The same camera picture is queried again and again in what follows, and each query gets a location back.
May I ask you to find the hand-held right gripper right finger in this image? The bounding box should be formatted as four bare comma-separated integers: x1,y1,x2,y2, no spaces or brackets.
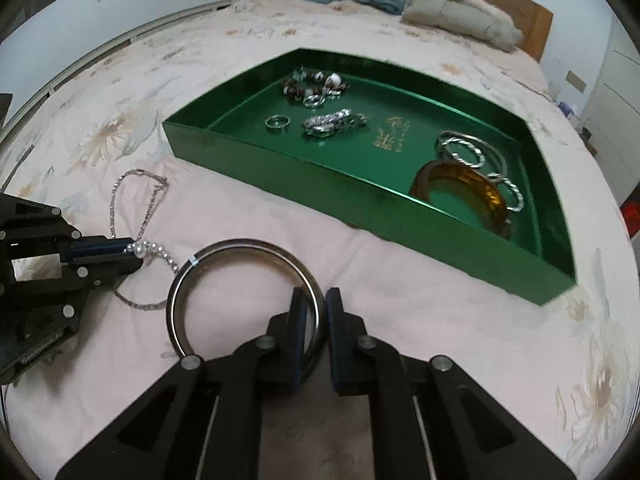
325,287,576,480

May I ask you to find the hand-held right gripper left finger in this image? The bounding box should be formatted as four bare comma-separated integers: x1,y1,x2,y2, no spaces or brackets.
55,287,310,480

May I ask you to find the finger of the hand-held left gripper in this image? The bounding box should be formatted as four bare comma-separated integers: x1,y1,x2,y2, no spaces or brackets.
0,194,139,260
54,255,147,334

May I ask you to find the pearl bracelet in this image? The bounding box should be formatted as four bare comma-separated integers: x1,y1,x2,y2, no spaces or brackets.
125,241,181,275

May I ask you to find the large silver bangle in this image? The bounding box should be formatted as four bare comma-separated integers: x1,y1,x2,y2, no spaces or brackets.
166,238,328,378

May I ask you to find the green tray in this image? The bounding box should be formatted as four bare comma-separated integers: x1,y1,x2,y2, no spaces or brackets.
162,48,577,307

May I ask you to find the silver link watch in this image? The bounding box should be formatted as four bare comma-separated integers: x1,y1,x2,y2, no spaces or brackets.
300,108,371,139

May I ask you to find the floral bedsheet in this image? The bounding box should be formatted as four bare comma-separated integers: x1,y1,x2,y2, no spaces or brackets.
0,0,636,480

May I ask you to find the amber bangle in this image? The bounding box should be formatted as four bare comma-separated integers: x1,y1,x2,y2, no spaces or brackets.
410,160,516,240

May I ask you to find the twisted silver bangle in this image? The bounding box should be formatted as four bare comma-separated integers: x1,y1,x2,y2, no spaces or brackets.
440,137,488,170
492,175,525,213

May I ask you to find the thin silver bangle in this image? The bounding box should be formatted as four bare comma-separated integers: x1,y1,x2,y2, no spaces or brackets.
436,130,511,181

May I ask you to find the red bag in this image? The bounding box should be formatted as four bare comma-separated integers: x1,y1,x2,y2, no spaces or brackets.
621,205,640,241

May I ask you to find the beige fur-trimmed jacket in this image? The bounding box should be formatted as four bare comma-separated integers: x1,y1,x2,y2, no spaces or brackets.
400,0,525,52

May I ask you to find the wooden headboard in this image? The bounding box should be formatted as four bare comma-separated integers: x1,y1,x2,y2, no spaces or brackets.
268,0,555,61

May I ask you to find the white wardrobe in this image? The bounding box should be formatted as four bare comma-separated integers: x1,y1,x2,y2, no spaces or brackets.
580,10,640,196

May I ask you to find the silver chain necklace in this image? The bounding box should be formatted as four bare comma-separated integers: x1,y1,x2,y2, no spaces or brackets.
107,169,171,311

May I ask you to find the brown bead bracelet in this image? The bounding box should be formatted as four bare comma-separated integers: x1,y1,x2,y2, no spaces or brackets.
281,67,351,106

